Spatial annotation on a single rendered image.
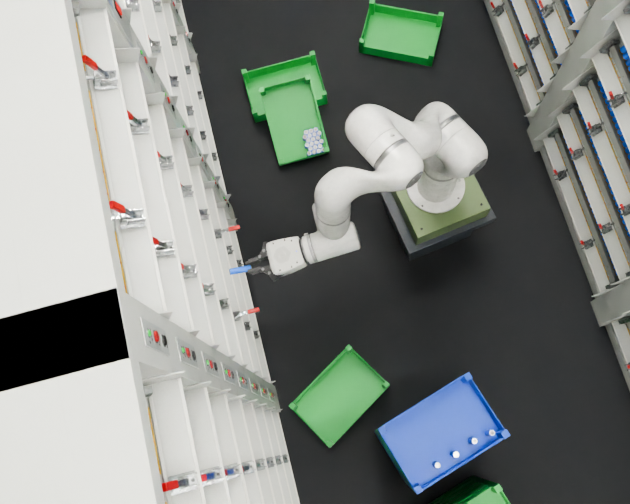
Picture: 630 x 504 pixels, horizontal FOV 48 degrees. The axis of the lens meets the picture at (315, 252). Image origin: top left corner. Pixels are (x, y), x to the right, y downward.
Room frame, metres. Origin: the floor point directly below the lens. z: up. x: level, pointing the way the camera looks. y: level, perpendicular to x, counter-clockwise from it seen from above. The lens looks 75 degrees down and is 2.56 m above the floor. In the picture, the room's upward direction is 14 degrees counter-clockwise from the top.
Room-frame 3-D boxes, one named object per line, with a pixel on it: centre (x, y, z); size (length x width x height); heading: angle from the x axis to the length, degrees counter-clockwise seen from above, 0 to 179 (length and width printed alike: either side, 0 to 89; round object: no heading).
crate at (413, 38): (1.50, -0.55, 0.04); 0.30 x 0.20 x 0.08; 62
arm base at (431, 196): (0.73, -0.44, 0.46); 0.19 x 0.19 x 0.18
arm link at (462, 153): (0.70, -0.45, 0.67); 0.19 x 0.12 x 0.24; 25
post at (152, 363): (0.21, 0.36, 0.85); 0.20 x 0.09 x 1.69; 91
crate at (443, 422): (-0.03, -0.22, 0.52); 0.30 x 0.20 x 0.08; 107
